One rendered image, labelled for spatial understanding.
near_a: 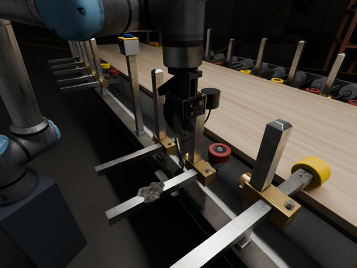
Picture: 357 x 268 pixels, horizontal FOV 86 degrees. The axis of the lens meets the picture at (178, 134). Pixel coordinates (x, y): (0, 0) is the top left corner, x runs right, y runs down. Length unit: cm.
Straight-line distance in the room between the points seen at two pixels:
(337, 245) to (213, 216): 37
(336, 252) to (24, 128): 124
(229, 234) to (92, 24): 44
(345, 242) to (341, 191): 15
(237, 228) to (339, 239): 40
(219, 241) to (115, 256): 115
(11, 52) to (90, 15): 63
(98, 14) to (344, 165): 80
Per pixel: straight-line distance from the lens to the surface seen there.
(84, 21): 36
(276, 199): 50
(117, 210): 59
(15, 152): 108
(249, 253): 72
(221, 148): 71
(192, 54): 43
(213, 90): 60
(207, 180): 66
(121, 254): 150
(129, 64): 98
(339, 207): 67
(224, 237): 43
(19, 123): 107
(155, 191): 60
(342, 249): 79
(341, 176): 78
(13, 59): 96
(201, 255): 41
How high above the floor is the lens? 133
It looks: 33 degrees down
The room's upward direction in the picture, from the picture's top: straight up
